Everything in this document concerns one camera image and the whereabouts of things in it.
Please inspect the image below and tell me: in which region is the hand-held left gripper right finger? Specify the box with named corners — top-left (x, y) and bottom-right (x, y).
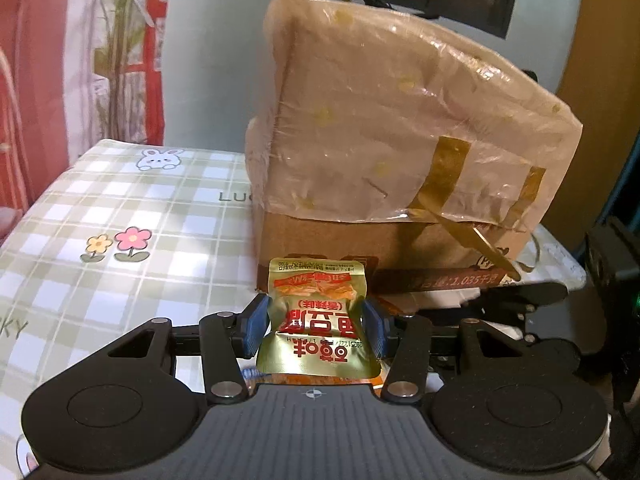
top-left (362, 299), bottom-right (526, 405)

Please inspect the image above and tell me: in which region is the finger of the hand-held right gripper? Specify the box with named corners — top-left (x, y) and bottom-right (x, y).
top-left (415, 281), bottom-right (571, 341)

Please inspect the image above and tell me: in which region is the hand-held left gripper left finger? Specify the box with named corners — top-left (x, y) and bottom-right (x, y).
top-left (107, 294), bottom-right (271, 404)

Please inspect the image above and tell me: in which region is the gold snack packet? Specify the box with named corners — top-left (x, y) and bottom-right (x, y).
top-left (255, 257), bottom-right (384, 379)

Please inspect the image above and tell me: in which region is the brown cardboard box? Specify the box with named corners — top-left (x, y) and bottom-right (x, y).
top-left (252, 210), bottom-right (532, 307)

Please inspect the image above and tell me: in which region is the tan plastic bag liner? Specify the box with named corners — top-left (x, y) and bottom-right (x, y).
top-left (244, 0), bottom-right (585, 233)

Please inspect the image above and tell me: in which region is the orange snack packet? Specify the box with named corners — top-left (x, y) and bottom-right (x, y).
top-left (241, 366), bottom-right (386, 395)

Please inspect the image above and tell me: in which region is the brown packing tape strip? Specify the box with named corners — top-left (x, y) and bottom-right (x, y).
top-left (407, 136), bottom-right (522, 282)
top-left (500, 165), bottom-right (547, 231)

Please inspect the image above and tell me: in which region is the checkered bunny tablecloth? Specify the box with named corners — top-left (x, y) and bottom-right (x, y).
top-left (0, 137), bottom-right (588, 480)

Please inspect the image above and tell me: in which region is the wooden door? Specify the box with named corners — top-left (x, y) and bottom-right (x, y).
top-left (554, 0), bottom-right (640, 173)

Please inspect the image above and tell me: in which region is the pink printed curtain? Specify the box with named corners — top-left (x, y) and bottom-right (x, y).
top-left (0, 0), bottom-right (176, 241)

